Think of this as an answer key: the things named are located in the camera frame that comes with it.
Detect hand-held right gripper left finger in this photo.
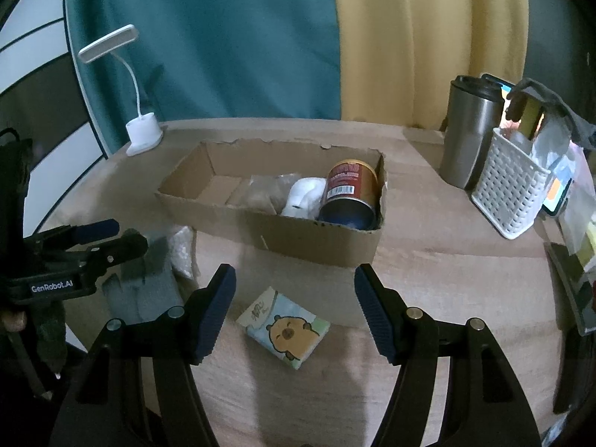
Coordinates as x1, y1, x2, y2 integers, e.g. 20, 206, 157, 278
49, 263, 237, 447

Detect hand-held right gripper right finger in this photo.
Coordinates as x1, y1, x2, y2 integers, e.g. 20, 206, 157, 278
354, 263, 543, 447

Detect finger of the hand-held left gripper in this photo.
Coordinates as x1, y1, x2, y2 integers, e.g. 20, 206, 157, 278
25, 219, 122, 255
70, 229, 150, 286

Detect grey knit glove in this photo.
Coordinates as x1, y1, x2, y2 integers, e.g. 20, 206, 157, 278
101, 237, 183, 323

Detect bag of cotton swabs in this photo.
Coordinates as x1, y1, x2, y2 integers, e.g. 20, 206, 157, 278
165, 225, 199, 282

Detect cartoon tissue pack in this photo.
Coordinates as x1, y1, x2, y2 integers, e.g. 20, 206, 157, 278
235, 286, 332, 372

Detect cardboard box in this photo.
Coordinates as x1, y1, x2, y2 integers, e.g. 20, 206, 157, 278
155, 139, 388, 268

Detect red can with yellow lid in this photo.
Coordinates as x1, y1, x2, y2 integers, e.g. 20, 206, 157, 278
318, 159, 379, 231

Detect white socks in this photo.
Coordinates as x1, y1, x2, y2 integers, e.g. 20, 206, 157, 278
280, 176, 327, 219

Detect person's left hand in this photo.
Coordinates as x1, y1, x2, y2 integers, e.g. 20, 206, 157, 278
0, 310, 29, 332

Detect white desk lamp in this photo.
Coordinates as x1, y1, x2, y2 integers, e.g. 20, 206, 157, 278
78, 25, 164, 156

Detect white perforated basket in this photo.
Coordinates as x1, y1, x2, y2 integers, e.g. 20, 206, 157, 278
470, 128, 552, 240

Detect dark book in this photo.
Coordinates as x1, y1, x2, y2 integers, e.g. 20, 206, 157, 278
544, 241, 596, 336

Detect steel travel tumbler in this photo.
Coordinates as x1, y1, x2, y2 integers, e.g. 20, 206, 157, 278
438, 74, 506, 190

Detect lit phone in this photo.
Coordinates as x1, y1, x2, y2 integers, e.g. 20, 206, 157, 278
479, 73, 573, 217

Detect teal curtain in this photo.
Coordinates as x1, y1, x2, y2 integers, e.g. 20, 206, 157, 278
65, 0, 345, 159

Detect yellow sticky notes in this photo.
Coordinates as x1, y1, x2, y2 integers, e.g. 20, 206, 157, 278
573, 221, 596, 271

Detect clear plastic bag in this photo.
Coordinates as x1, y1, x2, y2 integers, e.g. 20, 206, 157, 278
526, 116, 573, 173

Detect yellow bottle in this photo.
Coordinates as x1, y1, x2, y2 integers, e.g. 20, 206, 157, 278
519, 98, 543, 140

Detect yellow curtain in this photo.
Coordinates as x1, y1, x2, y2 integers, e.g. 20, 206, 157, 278
328, 0, 529, 131

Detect dark grey cloth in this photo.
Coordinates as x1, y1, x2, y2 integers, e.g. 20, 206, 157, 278
505, 77, 596, 152

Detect grey curtain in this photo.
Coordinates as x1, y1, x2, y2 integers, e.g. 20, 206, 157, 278
521, 0, 596, 117

